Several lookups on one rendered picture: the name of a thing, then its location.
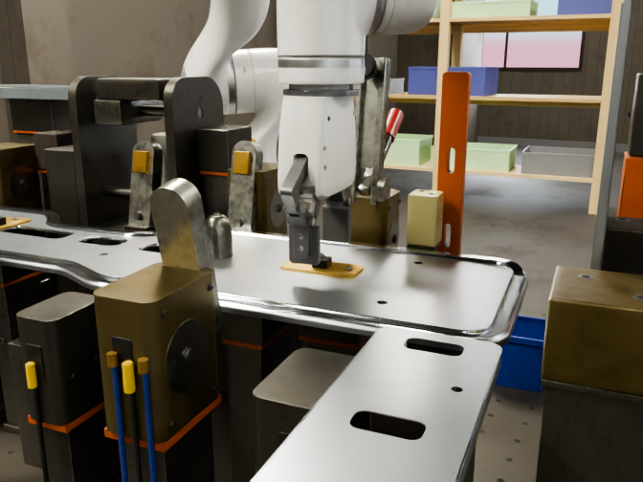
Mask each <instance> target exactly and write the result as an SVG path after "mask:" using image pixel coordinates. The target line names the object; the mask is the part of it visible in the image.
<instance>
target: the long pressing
mask: <svg viewBox="0 0 643 482"><path fill-rule="evenodd" d="M0 216H2V217H6V218H9V217H21V218H29V219H31V220H32V221H31V222H29V223H25V224H22V225H18V226H15V227H11V228H7V229H4V230H0V265H4V266H10V267H15V268H22V269H28V270H34V271H41V272H46V273H52V274H61V275H64V276H66V277H68V278H70V279H72V280H73V281H75V282H76V283H78V284H80V285H81V286H83V287H85V288H88V289H91V290H96V289H98V288H101V287H103V286H105V285H107V284H109V283H112V282H114V281H116V280H118V279H121V278H123V277H125V276H127V275H129V274H133V273H135V272H136V271H138V270H141V269H143V268H145V267H147V266H150V265H152V264H154V263H158V262H162V257H161V254H160V253H159V252H146V251H143V250H144V249H147V248H150V247H159V245H158V240H157V235H156V231H131V230H115V229H107V228H99V227H91V226H83V225H75V224H67V223H61V222H60V221H59V215H58V214H57V213H55V212H54V211H50V210H45V209H36V208H20V207H11V206H2V205H0ZM13 229H22V230H37V231H45V232H51V233H59V234H67V235H69V236H66V237H63V238H56V239H54V238H45V237H38V236H30V235H24V234H16V233H9V232H2V231H6V230H13ZM232 232H233V256H232V257H230V258H227V259H219V260H214V259H213V260H212V263H213V267H214V273H215V278H216V284H217V290H218V294H219V300H220V306H221V311H222V312H226V313H232V314H238V315H243V316H249V317H255V318H266V319H271V320H277V321H283V322H289V323H295V324H300V325H306V326H312V327H318V328H323V329H329V330H335V331H341V332H346V333H352V334H358V335H364V336H370V337H372V335H373V334H374V333H375V332H376V331H377V330H378V329H380V328H383V327H397V328H404V329H410V330H415V331H422V332H428V333H434V334H439V335H446V336H452V337H458V338H464V339H470V340H481V341H488V342H492V343H495V344H497V345H499V346H500V347H502V346H503V345H505V344H506V343H507V342H508V341H509V340H510V338H511V335H512V332H513V329H514V326H515V323H516V320H517V317H518V314H519V311H520V308H521V304H522V301H523V298H524V295H525V292H526V289H527V286H528V277H527V274H526V273H525V271H524V269H523V268H522V267H521V266H520V265H519V264H518V263H516V262H514V261H511V260H507V259H502V258H496V257H488V256H479V255H470V254H462V253H453V252H437V251H428V250H419V249H411V248H402V247H393V246H385V245H376V244H368V243H359V242H348V243H346V244H345V243H337V242H328V241H324V240H323V239H322V238H321V252H322V253H324V255H325V256H332V262H340V263H347V264H355V265H362V266H364V269H363V270H362V271H361V272H360V273H359V274H358V275H357V276H356V277H354V278H344V277H336V276H330V275H322V274H309V273H302V272H294V271H287V270H282V269H281V268H280V265H281V264H283V263H284V262H286V261H287V260H289V234H280V233H271V232H263V231H254V230H238V229H232ZM91 239H104V240H111V241H119V242H124V243H121V244H119V245H116V246H103V245H96V244H88V243H82V242H85V241H88V240H91ZM101 254H107V255H101ZM416 262H419V263H423V264H414V263H416ZM381 301H383V302H386V303H387V304H378V303H377V302H381Z"/></svg>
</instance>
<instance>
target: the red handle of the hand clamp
mask: <svg viewBox="0 0 643 482"><path fill-rule="evenodd" d="M403 118H404V114H403V112H402V111H401V110H399V109H397V108H392V109H390V110H389V111H388V119H387V133H386V146H385V159H386V156H387V154H388V151H389V148H390V146H391V144H392V143H393V142H394V140H395V138H396V135H397V133H398V130H399V128H400V125H401V123H402V120H403ZM371 181H372V168H366V170H365V173H364V175H363V177H362V180H361V182H360V183H359V184H357V191H359V193H360V195H363V196H370V195H371Z"/></svg>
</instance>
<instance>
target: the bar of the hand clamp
mask: <svg viewBox="0 0 643 482"><path fill-rule="evenodd" d="M363 57H364V58H365V67H366V73H365V81H364V83H359V84H356V89H360V95H357V96H355V106H354V115H355V135H356V165H355V177H354V181H353V188H351V191H350V192H351V196H352V203H355V197H357V196H359V195H360V193H359V191H357V184H359V183H360V182H361V177H362V168H372V181H371V195H370V204H371V205H377V185H378V182H379V179H380V178H382V177H383V174H384V160H385V146H386V133H387V119H388V93H389V80H390V66H391V60H390V59H389V58H386V57H381V58H374V57H373V56H372V55H369V54H365V56H363Z"/></svg>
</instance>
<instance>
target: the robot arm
mask: <svg viewBox="0 0 643 482"><path fill-rule="evenodd" d="M269 2H270V0H211V8H210V14H209V18H208V21H207V24H206V26H205V28H204V30H203V31H202V32H201V34H200V35H199V37H198V38H197V40H196V41H195V43H194V45H193V46H192V48H191V49H190V51H189V53H188V56H187V58H186V61H185V63H184V66H183V70H182V73H181V77H210V78H212V79H213V80H214V81H215V82H216V84H217V85H218V87H219V89H220V92H221V95H222V99H223V114H224V115H231V114H243V113H255V118H254V120H253V121H252V122H251V123H250V124H249V125H250V126H251V127H252V139H255V140H256V143H258V144H259V145H260V146H261V148H262V150H263V163H277V138H278V134H279V142H278V192H279V194H280V196H281V199H282V201H283V204H284V207H283V208H284V211H285V213H286V215H287V216H286V223H287V225H288V228H289V260H290V262H292V263H299V264H306V265H314V266H317V265H318V264H320V263H321V225H316V224H317V220H318V216H319V211H320V207H321V202H322V200H323V199H324V200H325V203H326V205H323V206H322V239H323V240H324V241H328V242H337V243H345V244H346V243H348V242H350V240H351V208H350V206H351V204H352V196H351V192H350V191H351V188H353V181H354V177H355V165H356V135H355V115H354V101H353V96H357V95H360V89H353V84H359V83H364V81H365V73H366V67H365V58H364V57H363V56H365V39H366V35H367V34H404V33H413V32H417V31H419V30H420V29H422V28H424V27H425V26H426V25H427V24H428V23H429V22H430V21H431V19H432V17H433V15H434V12H435V9H436V5H437V0H277V48H258V49H243V50H239V49H240V48H241V47H243V46H244V45H245V44H246V43H248V42H249V41H250V40H251V39H252V38H253V37H254V36H255V35H256V34H257V33H258V31H259V30H260V28H261V26H262V24H263V23H264V21H265V18H266V15H267V12H268V8H269ZM304 190H309V191H315V193H305V192H302V191H304ZM303 202H306V203H311V205H310V209H309V211H308V209H307V207H306V205H305V204H304V203H303ZM328 205H329V206H328Z"/></svg>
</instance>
